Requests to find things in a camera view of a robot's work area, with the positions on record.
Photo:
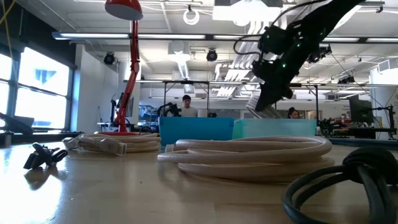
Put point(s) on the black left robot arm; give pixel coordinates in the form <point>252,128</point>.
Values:
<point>15,124</point>

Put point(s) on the black background robot arm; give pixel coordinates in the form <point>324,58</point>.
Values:
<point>171,109</point>

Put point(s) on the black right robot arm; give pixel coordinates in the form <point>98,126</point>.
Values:
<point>326,18</point>

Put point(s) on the person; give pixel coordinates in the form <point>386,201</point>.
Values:
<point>188,110</point>
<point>293,113</point>

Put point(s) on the teal plastic bin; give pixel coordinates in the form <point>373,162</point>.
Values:
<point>273,128</point>

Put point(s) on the black ceiling spotlight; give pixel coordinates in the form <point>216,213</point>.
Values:
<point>323,49</point>
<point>211,55</point>
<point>109,58</point>

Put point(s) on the black computer monitor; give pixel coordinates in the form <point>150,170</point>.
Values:
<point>360,110</point>

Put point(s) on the blue plastic bin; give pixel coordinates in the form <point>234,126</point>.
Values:
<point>196,130</point>

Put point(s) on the red desk lamp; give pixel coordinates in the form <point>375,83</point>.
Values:
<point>134,62</point>

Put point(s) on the ceiling light strip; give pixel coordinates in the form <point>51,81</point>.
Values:
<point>93,35</point>

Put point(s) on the large window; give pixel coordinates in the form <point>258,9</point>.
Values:
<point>43,102</point>

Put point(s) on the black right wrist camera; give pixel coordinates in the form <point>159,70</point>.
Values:
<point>275,39</point>

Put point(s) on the black background metal frame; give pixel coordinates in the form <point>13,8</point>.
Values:
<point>186,82</point>

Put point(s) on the white ceiling duct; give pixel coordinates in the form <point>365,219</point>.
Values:
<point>180,59</point>

